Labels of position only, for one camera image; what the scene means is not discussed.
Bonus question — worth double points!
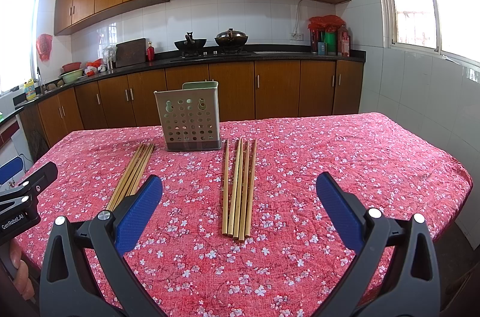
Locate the person's left hand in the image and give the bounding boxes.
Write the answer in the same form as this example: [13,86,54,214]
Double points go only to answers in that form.
[9,239,35,300]

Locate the yellow dish soap bottle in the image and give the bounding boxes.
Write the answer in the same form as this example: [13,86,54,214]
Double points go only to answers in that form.
[24,78,37,101]

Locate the green basin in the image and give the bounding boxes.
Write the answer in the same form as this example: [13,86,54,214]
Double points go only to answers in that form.
[60,69,83,84]

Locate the red basin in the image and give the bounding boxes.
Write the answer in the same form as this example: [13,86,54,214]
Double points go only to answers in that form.
[62,62,81,73]

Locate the red floral tablecloth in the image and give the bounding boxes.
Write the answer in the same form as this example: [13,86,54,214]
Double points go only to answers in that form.
[17,113,473,316]

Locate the red hanging plastic bag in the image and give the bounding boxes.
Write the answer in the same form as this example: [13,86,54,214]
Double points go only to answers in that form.
[36,33,53,62]

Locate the dark wooden cutting board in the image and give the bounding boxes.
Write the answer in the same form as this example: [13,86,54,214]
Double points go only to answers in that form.
[115,38,146,68]

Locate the perforated utensil holder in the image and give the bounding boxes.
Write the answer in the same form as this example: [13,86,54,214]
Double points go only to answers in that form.
[154,80,222,152]

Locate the left window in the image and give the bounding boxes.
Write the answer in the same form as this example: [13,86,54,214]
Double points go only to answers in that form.
[0,0,38,93]

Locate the small red bottle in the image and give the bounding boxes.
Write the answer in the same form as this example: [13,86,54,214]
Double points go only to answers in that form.
[146,41,155,62]

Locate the black countertop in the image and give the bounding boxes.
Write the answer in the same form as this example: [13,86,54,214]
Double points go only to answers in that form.
[0,44,367,123]

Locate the gas stove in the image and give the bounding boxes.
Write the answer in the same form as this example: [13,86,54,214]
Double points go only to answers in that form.
[171,50,256,62]

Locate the black wok left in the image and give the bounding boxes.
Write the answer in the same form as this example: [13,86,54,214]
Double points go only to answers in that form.
[174,32,207,57]

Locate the lower wooden cabinets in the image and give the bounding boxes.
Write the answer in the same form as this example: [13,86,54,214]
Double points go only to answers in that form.
[19,59,364,159]

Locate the red oil bottle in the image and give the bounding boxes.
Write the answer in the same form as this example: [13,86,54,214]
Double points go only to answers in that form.
[337,24,350,57]

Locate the green canister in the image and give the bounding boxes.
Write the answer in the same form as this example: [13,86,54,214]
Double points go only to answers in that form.
[324,32,337,55]

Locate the red plastic bag on bottles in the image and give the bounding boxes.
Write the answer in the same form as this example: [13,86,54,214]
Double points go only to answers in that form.
[307,14,346,32]

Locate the black lidded pot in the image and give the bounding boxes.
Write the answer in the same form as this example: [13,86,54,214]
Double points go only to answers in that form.
[215,28,248,52]

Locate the wall power socket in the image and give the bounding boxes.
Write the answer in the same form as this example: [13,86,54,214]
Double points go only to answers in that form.
[290,32,304,41]

